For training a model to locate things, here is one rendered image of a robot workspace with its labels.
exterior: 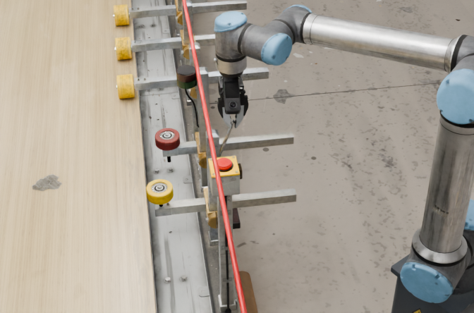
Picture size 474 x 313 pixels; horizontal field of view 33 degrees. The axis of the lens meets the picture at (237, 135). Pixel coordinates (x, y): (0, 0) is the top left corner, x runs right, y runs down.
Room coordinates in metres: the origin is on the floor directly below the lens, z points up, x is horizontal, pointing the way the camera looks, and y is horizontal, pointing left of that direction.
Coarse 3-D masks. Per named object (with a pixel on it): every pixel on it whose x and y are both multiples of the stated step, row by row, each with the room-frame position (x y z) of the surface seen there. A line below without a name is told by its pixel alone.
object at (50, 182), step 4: (48, 176) 1.80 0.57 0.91; (52, 176) 1.81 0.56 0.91; (56, 176) 1.81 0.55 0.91; (40, 180) 1.78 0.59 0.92; (44, 180) 1.78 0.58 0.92; (48, 180) 1.78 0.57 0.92; (52, 180) 1.78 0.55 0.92; (56, 180) 1.79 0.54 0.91; (36, 184) 1.77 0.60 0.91; (40, 184) 1.78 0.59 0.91; (44, 184) 1.78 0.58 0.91; (48, 184) 1.77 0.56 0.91; (52, 184) 1.77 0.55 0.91; (56, 184) 1.78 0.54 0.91; (60, 184) 1.78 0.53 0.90; (32, 188) 1.76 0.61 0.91; (36, 188) 1.76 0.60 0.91; (40, 188) 1.76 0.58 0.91; (44, 188) 1.76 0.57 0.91; (48, 188) 1.76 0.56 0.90; (52, 188) 1.76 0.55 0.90; (56, 188) 1.76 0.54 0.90
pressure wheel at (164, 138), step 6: (162, 132) 2.03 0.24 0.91; (168, 132) 2.03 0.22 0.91; (174, 132) 2.03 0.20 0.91; (156, 138) 1.99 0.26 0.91; (162, 138) 2.00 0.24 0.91; (168, 138) 2.00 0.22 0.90; (174, 138) 1.99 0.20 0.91; (156, 144) 1.99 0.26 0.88; (162, 144) 1.97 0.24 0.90; (168, 144) 1.97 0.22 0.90; (174, 144) 1.98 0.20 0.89; (168, 150) 1.97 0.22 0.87; (168, 156) 2.01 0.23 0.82
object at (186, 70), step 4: (180, 68) 1.99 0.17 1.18; (184, 68) 1.99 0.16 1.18; (188, 68) 1.99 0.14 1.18; (192, 68) 1.99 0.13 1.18; (180, 72) 1.97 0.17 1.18; (184, 72) 1.97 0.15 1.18; (188, 72) 1.97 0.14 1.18; (192, 72) 1.97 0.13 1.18; (196, 88) 1.97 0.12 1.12; (196, 92) 1.98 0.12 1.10; (188, 96) 1.98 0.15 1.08; (192, 100) 1.98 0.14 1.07; (196, 112) 1.98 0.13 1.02; (196, 116) 1.98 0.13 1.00; (196, 120) 1.98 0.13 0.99
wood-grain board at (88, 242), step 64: (0, 0) 2.94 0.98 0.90; (64, 0) 2.94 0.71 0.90; (128, 0) 2.93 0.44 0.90; (0, 64) 2.45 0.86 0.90; (64, 64) 2.45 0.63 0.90; (128, 64) 2.44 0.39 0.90; (0, 128) 2.06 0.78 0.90; (64, 128) 2.06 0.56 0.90; (128, 128) 2.06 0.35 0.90; (0, 192) 1.75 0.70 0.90; (64, 192) 1.75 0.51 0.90; (128, 192) 1.74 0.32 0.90; (0, 256) 1.49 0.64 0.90; (64, 256) 1.49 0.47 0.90; (128, 256) 1.49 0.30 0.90
